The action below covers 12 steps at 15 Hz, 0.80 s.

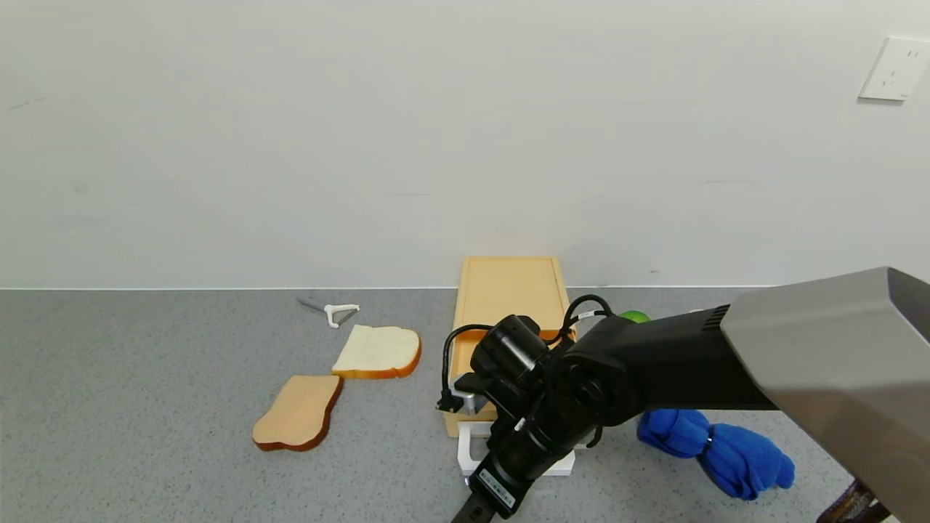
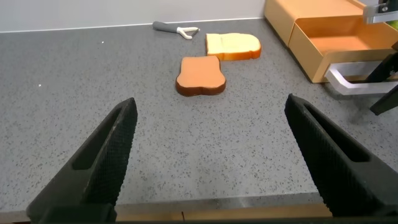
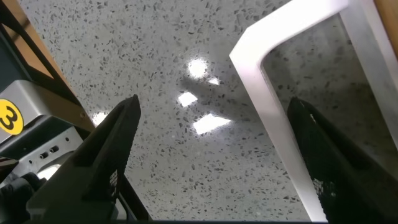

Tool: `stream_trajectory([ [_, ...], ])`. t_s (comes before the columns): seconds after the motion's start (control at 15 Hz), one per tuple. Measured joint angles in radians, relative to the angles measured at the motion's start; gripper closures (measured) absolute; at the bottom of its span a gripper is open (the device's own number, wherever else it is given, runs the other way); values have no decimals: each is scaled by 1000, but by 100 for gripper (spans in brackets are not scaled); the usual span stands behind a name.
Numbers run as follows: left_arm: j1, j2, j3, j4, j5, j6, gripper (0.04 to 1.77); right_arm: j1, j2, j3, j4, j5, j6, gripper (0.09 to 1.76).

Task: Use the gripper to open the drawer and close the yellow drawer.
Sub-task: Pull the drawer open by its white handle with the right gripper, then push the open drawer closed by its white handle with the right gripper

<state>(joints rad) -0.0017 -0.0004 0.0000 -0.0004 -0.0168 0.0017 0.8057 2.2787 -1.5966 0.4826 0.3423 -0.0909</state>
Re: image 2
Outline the brown toast bread slice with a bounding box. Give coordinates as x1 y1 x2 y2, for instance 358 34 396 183
175 55 227 97

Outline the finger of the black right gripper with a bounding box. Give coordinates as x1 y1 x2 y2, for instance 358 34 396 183
366 51 398 84
369 84 398 116

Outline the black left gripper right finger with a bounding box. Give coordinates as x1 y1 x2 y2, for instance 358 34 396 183
284 93 398 218

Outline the white toast bread slice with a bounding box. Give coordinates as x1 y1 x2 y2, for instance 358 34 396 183
205 32 262 62

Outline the yellow drawer with white handle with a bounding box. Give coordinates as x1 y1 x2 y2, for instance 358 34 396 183
287 15 398 96

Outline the grey handled white peeler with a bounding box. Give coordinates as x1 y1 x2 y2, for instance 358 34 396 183
152 21 201 40

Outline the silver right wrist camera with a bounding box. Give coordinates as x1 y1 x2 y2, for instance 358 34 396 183
363 0 398 25

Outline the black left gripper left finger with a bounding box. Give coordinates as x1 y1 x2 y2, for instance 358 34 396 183
26 97 139 224

